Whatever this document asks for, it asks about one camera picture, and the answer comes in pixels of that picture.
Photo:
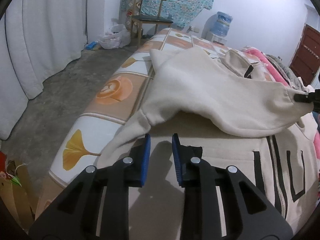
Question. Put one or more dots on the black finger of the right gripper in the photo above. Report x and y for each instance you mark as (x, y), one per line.
(308, 98)

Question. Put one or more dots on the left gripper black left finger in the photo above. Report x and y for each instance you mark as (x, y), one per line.
(95, 205)

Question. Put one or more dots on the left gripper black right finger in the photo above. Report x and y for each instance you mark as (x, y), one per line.
(222, 203)

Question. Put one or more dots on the cream zip-up jacket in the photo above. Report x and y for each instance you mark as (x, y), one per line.
(238, 117)

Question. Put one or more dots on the grey blanket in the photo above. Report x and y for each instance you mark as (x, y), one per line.
(286, 73)

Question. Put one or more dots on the dark red wooden door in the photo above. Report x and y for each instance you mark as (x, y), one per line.
(305, 63)

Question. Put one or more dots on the pink floral blanket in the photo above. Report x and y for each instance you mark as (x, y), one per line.
(270, 64)

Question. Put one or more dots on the brown paper bag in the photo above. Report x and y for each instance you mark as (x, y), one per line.
(18, 194)

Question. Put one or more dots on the checkered orange white bedsheet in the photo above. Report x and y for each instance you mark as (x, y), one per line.
(113, 105)

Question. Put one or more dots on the red gift bag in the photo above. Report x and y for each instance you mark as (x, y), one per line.
(3, 158)

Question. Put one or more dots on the blue water bottle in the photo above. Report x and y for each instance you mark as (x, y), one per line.
(222, 24)

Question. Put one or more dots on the white water dispenser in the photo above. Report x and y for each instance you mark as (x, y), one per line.
(215, 38)

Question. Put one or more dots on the blue object on floor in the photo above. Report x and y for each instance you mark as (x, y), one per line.
(91, 45)

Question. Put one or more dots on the wooden chair black seat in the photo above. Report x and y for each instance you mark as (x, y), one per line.
(140, 19)

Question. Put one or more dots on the white plastic bag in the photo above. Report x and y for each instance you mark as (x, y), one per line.
(116, 37)

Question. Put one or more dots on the white curtain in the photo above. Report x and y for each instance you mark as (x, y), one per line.
(38, 39)

